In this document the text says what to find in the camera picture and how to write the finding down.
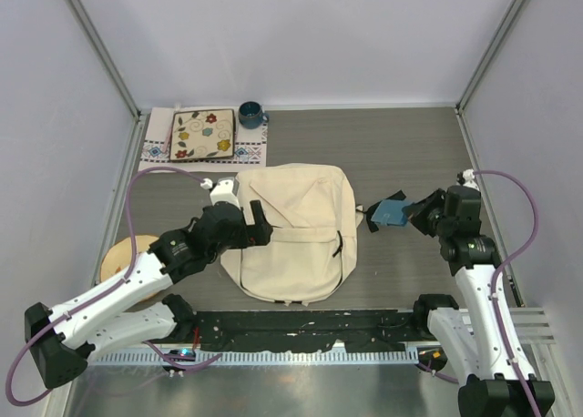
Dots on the slotted grey cable duct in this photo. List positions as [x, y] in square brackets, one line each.
[335, 356]

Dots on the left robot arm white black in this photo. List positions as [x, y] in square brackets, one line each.
[64, 339]

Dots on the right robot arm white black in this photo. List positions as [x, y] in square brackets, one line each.
[494, 375]

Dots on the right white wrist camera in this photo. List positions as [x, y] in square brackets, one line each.
[467, 178]

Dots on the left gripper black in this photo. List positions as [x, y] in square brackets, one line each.
[251, 235]

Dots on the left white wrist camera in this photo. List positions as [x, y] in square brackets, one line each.
[225, 190]

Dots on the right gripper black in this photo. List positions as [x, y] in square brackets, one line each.
[416, 211]

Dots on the dark blue ceramic mug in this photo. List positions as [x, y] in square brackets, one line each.
[251, 115]

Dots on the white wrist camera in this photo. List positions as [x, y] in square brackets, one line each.
[225, 190]
[467, 178]

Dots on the round wooden bird coaster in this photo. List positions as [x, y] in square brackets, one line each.
[117, 260]

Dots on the white patterned placemat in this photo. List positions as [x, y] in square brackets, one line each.
[250, 149]

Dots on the floral square ceramic plate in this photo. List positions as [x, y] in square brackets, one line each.
[202, 134]

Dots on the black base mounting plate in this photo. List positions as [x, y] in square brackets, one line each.
[302, 331]

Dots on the cream canvas backpack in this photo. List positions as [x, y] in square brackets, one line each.
[313, 246]

